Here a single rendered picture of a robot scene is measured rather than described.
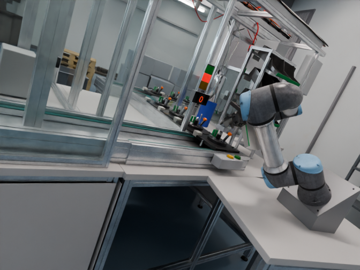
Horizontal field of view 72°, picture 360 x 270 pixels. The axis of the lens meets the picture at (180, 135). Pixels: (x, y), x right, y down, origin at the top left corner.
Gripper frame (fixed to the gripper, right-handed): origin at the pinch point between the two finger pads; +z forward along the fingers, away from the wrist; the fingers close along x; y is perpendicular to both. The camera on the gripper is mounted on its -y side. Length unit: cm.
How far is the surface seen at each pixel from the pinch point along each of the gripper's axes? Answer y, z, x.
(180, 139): 5.6, 19.6, -23.4
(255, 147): 13.5, 1.3, 31.7
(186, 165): 29.2, 5.5, -36.5
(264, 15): -112, -30, 69
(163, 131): 2.8, 18.2, -37.1
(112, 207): 46, 17, -75
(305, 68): -88, -20, 157
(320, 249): 80, -35, -10
